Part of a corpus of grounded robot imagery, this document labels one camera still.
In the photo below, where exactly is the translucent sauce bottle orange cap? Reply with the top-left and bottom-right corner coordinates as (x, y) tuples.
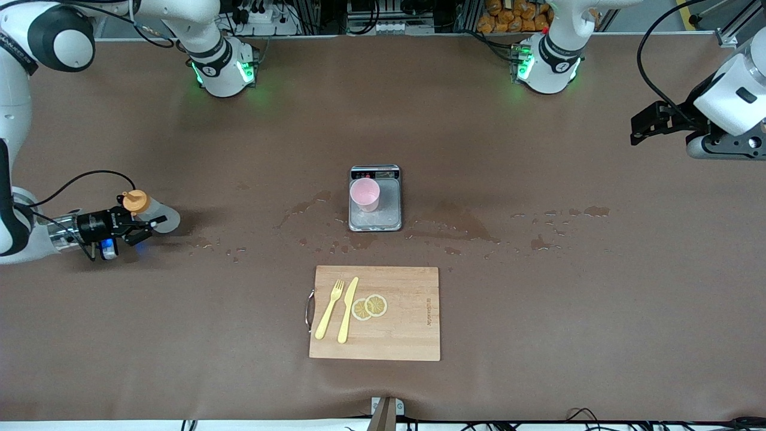
(117, 190), (181, 235)

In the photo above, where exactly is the pink plastic cup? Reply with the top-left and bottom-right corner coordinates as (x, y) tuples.
(349, 178), (381, 213)

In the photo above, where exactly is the brown table mat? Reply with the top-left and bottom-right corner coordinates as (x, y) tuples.
(0, 33), (766, 423)

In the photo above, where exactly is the bag of orange snacks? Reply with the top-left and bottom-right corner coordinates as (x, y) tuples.
(477, 0), (554, 34)

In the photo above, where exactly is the yellow plastic fork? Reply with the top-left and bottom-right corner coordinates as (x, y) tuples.
(315, 279), (346, 341)

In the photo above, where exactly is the yellow plastic knife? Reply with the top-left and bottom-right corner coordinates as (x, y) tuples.
(338, 277), (360, 344)

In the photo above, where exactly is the white power strip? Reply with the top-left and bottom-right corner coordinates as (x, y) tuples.
(358, 21), (409, 34)
(232, 5), (300, 35)

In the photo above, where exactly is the silver digital kitchen scale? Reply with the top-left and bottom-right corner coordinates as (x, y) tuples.
(348, 165), (403, 232)

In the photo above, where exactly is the wooden cutting board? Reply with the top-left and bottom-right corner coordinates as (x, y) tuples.
(309, 266), (441, 362)

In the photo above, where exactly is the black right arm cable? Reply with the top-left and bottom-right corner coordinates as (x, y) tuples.
(30, 170), (138, 208)

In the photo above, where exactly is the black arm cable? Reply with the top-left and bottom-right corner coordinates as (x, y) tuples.
(30, 170), (138, 208)
(637, 0), (708, 122)

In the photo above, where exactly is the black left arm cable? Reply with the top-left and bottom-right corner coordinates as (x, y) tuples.
(637, 0), (708, 122)

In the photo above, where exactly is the aluminium frame rail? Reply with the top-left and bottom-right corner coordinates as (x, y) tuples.
(715, 0), (758, 48)

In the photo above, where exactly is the black cable bundle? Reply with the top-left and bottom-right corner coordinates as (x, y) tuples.
(407, 408), (766, 431)

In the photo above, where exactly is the grey table edge bracket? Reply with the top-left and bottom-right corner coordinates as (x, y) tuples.
(368, 396), (405, 431)

